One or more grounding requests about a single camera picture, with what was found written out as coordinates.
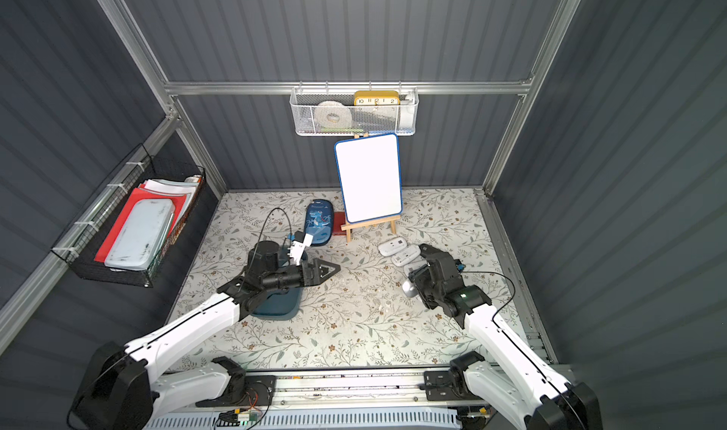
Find white wire wall basket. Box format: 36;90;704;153
290;86;420;137

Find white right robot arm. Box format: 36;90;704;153
408;244;604;429

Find blue framed whiteboard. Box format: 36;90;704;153
334;134;403;224

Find white tape roll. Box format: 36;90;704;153
314;101;353;129

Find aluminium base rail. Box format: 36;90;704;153
141;366;501;430

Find white grey computer mouse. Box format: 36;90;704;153
403;258;428;277

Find white papers stack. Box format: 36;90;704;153
139;174;203;227

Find wooden easel stand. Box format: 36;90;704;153
341;214;401;243

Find black wire wall basket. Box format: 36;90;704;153
51;147;206;288

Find teal storage box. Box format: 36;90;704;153
248;241;302;320

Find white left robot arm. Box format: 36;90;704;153
66;241;341;429

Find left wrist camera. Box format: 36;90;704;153
288;231;314;266

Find white plastic tray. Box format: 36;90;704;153
104;198;174;271

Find red flat box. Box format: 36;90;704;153
332;212;346;236

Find yellow clock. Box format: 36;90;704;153
354;89;401;106

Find blue dinosaur pencil case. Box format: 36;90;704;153
304;199;334;246

